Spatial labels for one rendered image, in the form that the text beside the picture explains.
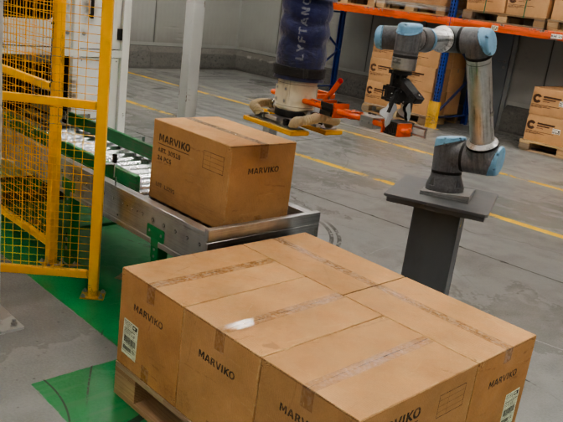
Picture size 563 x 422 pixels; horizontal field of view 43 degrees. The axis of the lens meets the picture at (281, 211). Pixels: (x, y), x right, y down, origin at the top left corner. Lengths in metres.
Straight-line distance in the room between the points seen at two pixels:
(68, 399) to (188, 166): 1.17
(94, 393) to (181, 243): 0.75
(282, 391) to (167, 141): 1.67
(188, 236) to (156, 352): 0.68
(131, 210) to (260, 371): 1.52
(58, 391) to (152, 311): 0.59
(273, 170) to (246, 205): 0.21
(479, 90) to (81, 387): 2.13
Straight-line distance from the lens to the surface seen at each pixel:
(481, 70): 3.31
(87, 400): 2.97
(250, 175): 3.22
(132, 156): 4.44
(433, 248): 3.64
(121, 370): 2.93
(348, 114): 2.81
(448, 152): 3.58
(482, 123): 3.43
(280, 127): 2.96
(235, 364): 2.32
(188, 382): 2.56
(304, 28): 2.98
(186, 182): 3.39
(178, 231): 3.23
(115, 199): 3.66
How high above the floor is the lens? 1.60
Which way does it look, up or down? 17 degrees down
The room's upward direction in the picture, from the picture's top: 7 degrees clockwise
